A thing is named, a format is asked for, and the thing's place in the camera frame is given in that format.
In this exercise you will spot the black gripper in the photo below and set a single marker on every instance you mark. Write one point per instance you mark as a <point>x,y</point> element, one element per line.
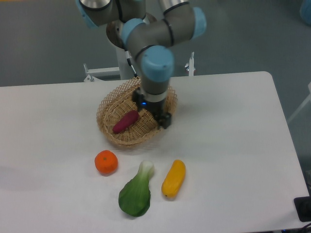
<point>155,105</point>

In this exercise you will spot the purple sweet potato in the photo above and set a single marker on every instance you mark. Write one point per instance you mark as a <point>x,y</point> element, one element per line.
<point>127,120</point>

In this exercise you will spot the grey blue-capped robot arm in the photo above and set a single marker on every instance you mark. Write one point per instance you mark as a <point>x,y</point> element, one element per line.
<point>149,43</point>

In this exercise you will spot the woven wicker basket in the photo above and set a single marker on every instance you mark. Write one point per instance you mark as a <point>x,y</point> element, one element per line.
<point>119,102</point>

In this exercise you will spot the yellow corn cob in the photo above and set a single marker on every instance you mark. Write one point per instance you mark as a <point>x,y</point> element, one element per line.
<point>174,179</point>

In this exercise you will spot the orange mandarin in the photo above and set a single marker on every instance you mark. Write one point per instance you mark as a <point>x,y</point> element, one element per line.
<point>106,162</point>

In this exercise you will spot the green bok choy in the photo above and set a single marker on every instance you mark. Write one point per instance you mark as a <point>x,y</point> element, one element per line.
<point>134,198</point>

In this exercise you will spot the black device at table edge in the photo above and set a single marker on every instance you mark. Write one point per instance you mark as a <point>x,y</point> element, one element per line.
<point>303,208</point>

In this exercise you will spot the blue object top right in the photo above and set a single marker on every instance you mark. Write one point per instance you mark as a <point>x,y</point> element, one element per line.
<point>305,11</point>

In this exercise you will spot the white metal base frame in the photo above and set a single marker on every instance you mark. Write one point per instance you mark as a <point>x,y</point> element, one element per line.
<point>92,74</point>

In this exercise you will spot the white frame at right edge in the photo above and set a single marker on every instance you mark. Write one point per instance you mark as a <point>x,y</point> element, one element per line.
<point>306,100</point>

